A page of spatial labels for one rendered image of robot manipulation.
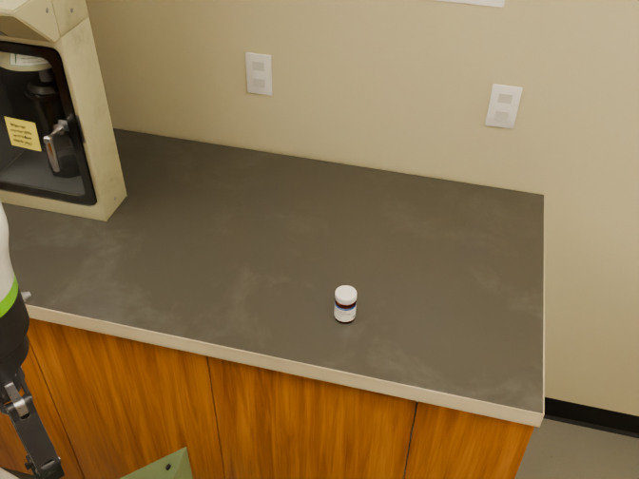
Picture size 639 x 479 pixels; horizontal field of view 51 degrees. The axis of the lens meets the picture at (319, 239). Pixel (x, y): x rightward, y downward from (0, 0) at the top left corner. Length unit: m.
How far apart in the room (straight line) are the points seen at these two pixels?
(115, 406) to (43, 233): 0.46
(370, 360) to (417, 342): 0.11
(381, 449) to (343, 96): 0.88
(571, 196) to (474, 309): 0.54
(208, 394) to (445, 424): 0.53
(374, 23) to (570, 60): 0.46
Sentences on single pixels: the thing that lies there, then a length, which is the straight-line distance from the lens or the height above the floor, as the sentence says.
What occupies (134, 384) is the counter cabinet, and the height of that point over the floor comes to 0.70.
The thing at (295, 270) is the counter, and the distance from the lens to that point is 1.53.
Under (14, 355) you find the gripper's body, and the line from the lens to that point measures 0.77.
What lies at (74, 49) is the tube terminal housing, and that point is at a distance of 1.53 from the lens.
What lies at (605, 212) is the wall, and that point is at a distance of 1.94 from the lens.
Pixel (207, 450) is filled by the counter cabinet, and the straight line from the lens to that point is 1.79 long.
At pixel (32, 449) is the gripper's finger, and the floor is 1.35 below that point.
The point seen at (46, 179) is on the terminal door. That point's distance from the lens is 1.72.
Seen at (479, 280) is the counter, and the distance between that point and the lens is 1.55.
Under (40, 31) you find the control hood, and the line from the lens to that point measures 1.44.
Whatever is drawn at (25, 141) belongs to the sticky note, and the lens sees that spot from 1.68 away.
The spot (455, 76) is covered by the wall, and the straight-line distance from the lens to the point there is 1.73.
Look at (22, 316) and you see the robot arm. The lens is 0.74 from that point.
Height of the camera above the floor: 1.99
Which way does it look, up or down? 41 degrees down
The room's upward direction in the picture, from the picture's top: 1 degrees clockwise
